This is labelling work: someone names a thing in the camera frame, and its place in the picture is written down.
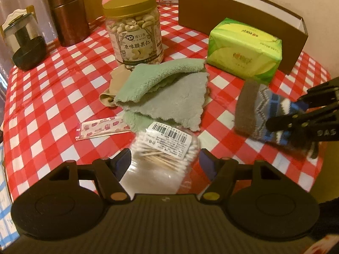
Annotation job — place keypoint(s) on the nut jar with gold lid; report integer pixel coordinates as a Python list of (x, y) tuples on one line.
[(132, 31)]

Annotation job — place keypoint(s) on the beige stocking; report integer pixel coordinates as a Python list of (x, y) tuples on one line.
[(116, 84)]

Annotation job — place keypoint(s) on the glass jar with black base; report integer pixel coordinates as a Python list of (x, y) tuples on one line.
[(26, 55)]

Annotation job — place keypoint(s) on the green tissue pack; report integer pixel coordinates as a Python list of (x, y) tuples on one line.
[(238, 53)]

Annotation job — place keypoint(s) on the brown cardboard box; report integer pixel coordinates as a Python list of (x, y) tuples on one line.
[(238, 18)]

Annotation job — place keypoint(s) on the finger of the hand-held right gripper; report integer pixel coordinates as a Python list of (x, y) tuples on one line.
[(323, 95), (286, 123)]

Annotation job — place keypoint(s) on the red white checkered tablecloth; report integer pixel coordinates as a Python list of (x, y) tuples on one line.
[(53, 111)]

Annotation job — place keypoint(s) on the blue white patterned cloth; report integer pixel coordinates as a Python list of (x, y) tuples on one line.
[(5, 190)]

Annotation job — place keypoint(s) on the cotton swab pack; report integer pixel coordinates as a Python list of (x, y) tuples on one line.
[(164, 150)]

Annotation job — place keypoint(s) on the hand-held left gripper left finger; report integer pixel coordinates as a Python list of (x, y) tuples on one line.
[(123, 164)]

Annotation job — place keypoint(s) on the grey striped sock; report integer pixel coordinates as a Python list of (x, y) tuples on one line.
[(254, 111)]

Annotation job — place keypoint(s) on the white wooden chair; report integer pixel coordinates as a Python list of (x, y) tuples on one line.
[(14, 14)]

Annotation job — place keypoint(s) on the green microfiber cloth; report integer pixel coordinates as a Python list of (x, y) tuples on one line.
[(164, 95)]

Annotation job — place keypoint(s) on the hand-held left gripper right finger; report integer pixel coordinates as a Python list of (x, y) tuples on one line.
[(208, 164)]

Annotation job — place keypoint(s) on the pink printed bandage strip packet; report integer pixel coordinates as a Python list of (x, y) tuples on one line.
[(103, 127)]

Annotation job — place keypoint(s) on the wooden door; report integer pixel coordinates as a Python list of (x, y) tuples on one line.
[(92, 0)]

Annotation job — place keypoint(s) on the brown metal canister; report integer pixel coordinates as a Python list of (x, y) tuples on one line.
[(68, 18)]

